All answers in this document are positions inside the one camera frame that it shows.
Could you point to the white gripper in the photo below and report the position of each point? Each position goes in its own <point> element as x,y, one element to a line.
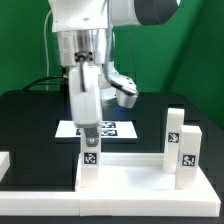
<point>85,101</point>

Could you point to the white desk top tray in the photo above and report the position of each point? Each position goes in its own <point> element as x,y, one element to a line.
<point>137,176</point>

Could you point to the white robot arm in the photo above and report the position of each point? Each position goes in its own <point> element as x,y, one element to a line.
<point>84,30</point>

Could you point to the fiducial marker sheet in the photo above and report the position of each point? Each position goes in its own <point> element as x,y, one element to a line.
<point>110,129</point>

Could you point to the white L-shaped fence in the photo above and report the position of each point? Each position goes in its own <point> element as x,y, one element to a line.
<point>22,203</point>

